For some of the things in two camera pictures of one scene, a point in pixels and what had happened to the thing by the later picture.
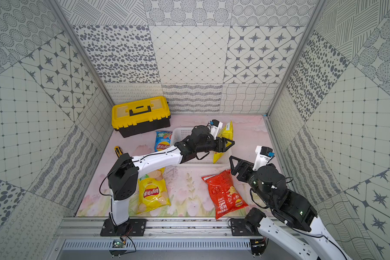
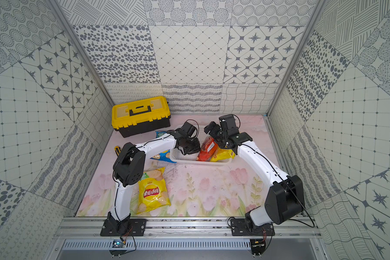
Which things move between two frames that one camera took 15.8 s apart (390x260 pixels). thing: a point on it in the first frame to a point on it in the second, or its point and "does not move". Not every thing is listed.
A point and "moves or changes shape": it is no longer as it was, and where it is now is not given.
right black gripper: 247,166 to 216,128
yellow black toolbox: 138,116 does not move
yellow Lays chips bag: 153,192 does not move
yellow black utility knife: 118,150 does not move
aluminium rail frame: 161,228 does not move
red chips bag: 224,195 moves or changes shape
